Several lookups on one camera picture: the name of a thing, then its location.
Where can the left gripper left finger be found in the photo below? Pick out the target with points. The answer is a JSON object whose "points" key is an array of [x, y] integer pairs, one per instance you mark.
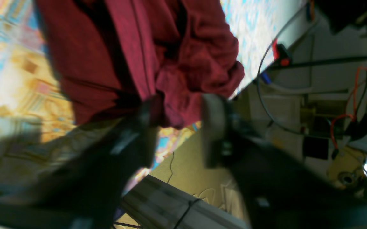
{"points": [[85, 192]]}

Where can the grey table frame bar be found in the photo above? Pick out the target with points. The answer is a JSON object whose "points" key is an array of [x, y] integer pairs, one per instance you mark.
{"points": [[155, 204]]}

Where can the patterned tile tablecloth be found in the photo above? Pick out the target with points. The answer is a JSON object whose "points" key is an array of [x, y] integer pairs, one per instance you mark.
{"points": [[38, 130]]}

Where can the orange black clamp upper left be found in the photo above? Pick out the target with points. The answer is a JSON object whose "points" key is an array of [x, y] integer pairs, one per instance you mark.
{"points": [[281, 55]]}

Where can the maroon long-sleeve t-shirt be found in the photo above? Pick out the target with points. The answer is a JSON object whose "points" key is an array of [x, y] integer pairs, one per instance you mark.
{"points": [[111, 55]]}

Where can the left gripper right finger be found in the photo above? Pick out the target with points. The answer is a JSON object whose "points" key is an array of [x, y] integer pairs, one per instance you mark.
{"points": [[279, 192]]}

